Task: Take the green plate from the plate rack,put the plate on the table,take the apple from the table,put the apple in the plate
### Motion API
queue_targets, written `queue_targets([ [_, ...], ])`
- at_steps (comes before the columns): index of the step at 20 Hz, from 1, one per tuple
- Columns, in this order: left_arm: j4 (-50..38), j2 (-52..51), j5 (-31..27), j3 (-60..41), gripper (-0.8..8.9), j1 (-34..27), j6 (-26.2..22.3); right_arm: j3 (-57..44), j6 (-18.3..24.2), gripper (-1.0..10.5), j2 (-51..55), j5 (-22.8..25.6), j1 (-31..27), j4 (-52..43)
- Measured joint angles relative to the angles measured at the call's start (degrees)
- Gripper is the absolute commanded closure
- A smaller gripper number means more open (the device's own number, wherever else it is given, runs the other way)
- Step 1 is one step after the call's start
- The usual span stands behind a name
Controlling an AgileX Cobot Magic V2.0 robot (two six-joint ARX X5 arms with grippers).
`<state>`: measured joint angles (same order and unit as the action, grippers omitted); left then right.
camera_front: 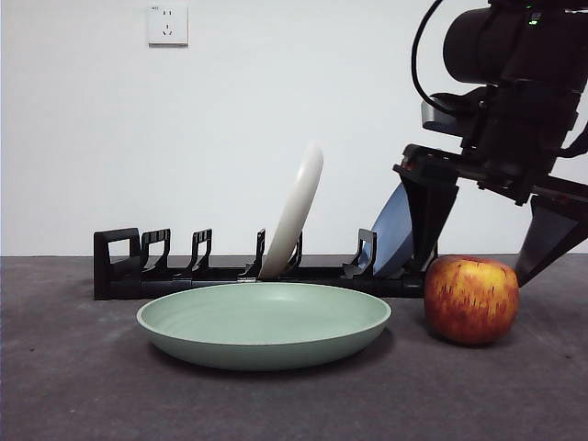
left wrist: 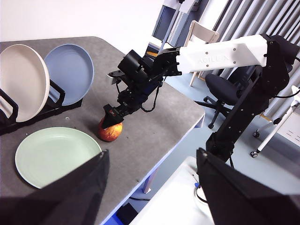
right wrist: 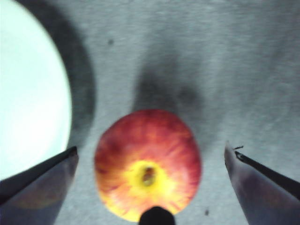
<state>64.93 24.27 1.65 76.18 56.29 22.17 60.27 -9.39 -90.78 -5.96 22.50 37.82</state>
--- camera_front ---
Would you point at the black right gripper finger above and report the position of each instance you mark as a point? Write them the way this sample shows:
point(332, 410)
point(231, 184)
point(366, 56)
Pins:
point(546, 234)
point(429, 211)

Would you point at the red yellow apple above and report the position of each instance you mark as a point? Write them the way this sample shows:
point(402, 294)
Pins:
point(468, 298)

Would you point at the green plate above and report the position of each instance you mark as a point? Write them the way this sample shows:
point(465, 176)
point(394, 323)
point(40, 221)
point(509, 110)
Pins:
point(262, 321)

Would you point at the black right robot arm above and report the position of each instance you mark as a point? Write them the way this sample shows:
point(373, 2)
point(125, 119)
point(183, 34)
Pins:
point(482, 46)

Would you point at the blue plate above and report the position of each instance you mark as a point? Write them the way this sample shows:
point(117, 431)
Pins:
point(392, 234)

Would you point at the white plate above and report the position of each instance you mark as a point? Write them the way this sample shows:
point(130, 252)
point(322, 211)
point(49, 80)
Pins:
point(298, 202)

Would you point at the black plate rack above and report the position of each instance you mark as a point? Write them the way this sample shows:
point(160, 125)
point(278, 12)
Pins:
point(124, 285)

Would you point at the pale grey camera box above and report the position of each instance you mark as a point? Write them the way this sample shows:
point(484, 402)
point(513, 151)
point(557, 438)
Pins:
point(436, 121)

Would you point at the white wall socket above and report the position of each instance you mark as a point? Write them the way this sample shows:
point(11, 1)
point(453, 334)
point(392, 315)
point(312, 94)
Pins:
point(167, 25)

